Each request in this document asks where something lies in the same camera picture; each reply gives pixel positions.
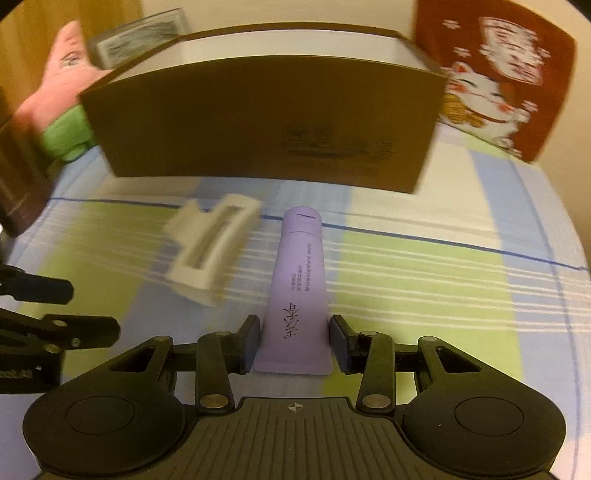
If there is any purple cream tube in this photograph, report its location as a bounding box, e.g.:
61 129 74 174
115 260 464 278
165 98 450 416
253 207 334 376

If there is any checkered tablecloth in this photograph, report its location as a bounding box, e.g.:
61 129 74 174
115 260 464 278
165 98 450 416
9 124 591 480

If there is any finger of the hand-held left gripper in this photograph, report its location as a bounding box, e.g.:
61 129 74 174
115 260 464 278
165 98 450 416
0 308 122 354
0 264 75 305

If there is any pink starfish plush toy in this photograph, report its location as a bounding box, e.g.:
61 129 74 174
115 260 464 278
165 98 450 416
14 21 114 162

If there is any white plastic holder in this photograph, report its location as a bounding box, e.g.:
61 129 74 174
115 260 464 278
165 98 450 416
164 194 262 308

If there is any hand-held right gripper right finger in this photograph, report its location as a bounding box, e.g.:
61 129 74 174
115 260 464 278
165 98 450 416
329 315 484 411

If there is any brown cardboard storage box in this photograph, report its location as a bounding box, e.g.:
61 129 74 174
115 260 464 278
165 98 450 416
78 25 451 195

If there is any brown metal thermos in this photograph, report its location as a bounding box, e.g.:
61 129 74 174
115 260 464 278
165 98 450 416
0 85 56 238

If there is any grey picture frame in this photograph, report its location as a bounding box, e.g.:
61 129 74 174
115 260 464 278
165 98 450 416
88 7 188 70

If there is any red cat chair cover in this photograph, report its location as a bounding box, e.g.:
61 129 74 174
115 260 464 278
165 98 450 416
413 0 578 163

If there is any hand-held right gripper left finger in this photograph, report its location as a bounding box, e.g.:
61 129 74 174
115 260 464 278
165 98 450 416
108 315 260 411

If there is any wooden door panel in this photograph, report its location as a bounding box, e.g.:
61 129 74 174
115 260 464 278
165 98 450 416
0 0 144 116

